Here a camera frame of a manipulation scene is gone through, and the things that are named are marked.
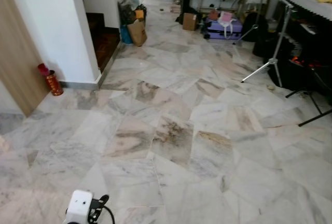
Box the black keyboard stand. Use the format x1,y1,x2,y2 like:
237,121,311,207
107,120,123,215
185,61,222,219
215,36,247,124
285,63,332,127

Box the large black bag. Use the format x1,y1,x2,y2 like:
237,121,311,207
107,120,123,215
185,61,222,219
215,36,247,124
267,17,332,92

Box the silver tripod stand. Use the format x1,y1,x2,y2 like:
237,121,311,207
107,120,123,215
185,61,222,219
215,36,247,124
240,0,294,87

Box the white electric keyboard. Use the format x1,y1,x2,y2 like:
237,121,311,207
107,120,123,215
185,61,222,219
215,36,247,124
280,0,332,21

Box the black backpack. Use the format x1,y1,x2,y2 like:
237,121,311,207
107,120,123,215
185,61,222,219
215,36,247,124
242,11,268,42

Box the purple suitcase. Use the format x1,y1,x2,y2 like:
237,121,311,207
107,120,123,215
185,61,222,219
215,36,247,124
203,18,243,40

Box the pink bag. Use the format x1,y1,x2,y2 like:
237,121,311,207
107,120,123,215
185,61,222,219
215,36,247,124
218,11,234,26

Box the small cardboard box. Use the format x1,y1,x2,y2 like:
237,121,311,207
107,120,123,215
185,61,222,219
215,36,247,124
182,12,198,31

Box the brown paper bag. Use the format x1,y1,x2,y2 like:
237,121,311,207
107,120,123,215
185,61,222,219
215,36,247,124
127,19,147,47

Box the blue bag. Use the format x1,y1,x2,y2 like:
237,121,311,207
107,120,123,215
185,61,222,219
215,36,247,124
120,24,133,45

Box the black bag with orange tag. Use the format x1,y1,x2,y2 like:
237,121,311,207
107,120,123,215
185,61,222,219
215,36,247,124
118,1,147,26

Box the dark wooden stairs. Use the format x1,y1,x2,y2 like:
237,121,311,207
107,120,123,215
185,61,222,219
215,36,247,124
86,11,121,72

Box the red cylindrical tin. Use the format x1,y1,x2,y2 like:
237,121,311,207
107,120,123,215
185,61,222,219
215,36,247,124
37,63,64,96

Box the light wooden panel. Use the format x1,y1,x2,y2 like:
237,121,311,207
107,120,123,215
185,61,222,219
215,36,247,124
0,0,51,117

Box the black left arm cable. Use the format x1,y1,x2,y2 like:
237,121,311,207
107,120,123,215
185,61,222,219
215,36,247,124
87,195,116,224

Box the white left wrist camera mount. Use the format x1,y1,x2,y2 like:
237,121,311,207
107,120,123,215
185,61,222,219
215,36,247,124
64,190,94,224

